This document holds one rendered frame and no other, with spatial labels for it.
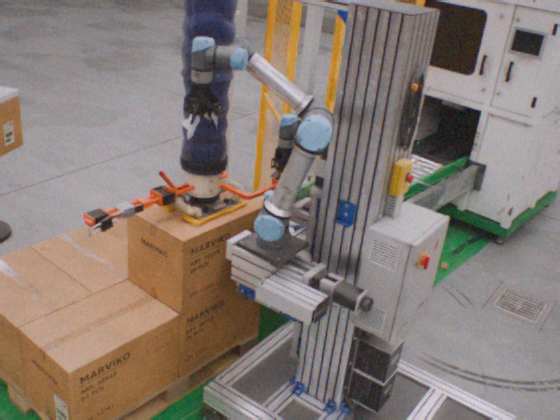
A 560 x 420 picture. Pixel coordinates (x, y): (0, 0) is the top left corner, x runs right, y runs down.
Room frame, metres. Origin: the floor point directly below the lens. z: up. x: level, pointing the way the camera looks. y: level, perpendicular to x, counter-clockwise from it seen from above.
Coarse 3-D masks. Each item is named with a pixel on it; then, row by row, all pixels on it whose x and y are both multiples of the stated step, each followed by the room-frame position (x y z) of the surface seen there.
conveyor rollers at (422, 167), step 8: (416, 160) 4.73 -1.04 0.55; (424, 160) 4.77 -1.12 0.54; (416, 168) 4.59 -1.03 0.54; (424, 168) 4.58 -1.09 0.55; (432, 168) 4.62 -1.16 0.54; (440, 168) 4.67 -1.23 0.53; (416, 176) 4.41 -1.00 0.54; (424, 176) 4.46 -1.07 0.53; (448, 176) 4.47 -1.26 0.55; (432, 184) 4.32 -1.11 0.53
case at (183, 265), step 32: (224, 192) 2.91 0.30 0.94; (128, 224) 2.60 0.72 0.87; (160, 224) 2.50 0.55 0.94; (192, 224) 2.53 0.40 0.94; (224, 224) 2.58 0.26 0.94; (128, 256) 2.61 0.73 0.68; (160, 256) 2.46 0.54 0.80; (192, 256) 2.42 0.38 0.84; (224, 256) 2.59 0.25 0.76; (160, 288) 2.46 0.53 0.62; (192, 288) 2.42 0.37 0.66; (224, 288) 2.60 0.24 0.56
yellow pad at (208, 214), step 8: (224, 200) 2.72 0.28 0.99; (232, 200) 2.77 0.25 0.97; (240, 200) 2.79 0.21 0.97; (208, 208) 2.64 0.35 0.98; (224, 208) 2.68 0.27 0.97; (232, 208) 2.70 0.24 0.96; (240, 208) 2.74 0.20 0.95; (184, 216) 2.57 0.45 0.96; (192, 216) 2.57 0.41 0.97; (200, 216) 2.57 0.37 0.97; (208, 216) 2.59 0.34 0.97; (216, 216) 2.61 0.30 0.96; (200, 224) 2.53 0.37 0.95
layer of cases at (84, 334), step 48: (48, 240) 2.90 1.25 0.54; (96, 240) 2.95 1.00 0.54; (0, 288) 2.41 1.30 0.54; (48, 288) 2.46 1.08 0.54; (96, 288) 2.50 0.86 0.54; (0, 336) 2.25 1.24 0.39; (48, 336) 2.11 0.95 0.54; (96, 336) 2.14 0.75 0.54; (144, 336) 2.20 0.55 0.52; (192, 336) 2.44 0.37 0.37; (240, 336) 2.72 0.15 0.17; (48, 384) 2.00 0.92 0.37; (96, 384) 2.00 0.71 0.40; (144, 384) 2.20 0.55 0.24
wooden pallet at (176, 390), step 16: (256, 336) 2.83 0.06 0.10; (224, 352) 2.63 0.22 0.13; (240, 352) 2.73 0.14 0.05; (208, 368) 2.61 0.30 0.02; (224, 368) 2.63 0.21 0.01; (176, 384) 2.36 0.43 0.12; (192, 384) 2.47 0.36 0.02; (16, 400) 2.20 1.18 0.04; (144, 400) 2.20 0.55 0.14; (160, 400) 2.33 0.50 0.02; (176, 400) 2.36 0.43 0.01; (128, 416) 2.20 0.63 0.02; (144, 416) 2.21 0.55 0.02
